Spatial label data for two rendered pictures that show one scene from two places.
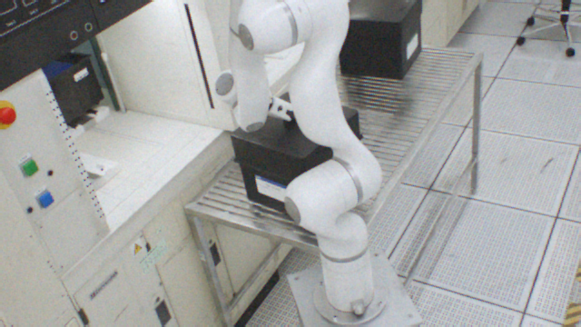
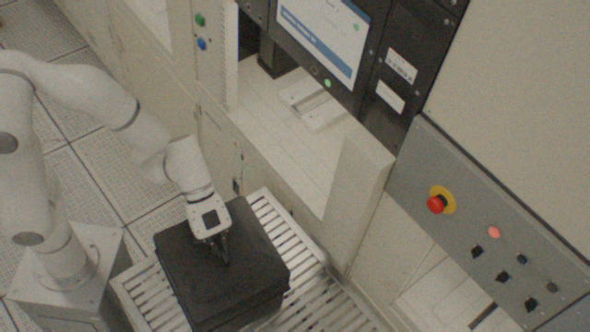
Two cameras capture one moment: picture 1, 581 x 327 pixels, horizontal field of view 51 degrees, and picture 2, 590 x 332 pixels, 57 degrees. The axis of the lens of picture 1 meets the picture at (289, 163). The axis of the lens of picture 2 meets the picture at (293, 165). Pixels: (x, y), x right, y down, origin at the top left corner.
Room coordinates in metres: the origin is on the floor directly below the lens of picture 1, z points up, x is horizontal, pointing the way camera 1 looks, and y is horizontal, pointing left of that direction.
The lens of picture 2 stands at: (1.79, -0.62, 2.37)
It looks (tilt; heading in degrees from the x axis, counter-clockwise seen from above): 56 degrees down; 98
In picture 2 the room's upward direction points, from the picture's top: 9 degrees clockwise
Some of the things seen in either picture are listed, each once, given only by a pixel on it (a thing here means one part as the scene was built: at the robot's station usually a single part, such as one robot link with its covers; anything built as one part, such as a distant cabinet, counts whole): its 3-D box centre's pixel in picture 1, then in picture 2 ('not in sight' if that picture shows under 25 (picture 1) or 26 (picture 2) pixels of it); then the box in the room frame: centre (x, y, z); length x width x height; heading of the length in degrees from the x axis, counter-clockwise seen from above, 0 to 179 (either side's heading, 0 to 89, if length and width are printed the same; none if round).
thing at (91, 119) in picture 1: (70, 119); not in sight; (2.07, 0.79, 0.89); 0.22 x 0.21 x 0.04; 53
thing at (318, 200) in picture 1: (327, 213); (38, 204); (1.05, -0.06, 1.07); 0.19 x 0.12 x 0.24; 117
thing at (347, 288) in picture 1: (347, 272); (59, 249); (1.06, -0.09, 0.85); 0.19 x 0.19 x 0.18
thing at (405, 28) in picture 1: (379, 34); not in sight; (2.32, -0.47, 0.89); 0.29 x 0.29 x 0.25; 57
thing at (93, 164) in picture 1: (75, 176); (317, 100); (1.66, 0.70, 0.89); 0.22 x 0.21 x 0.04; 53
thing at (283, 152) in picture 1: (295, 132); (221, 259); (1.55, -0.04, 0.98); 0.29 x 0.29 x 0.13; 45
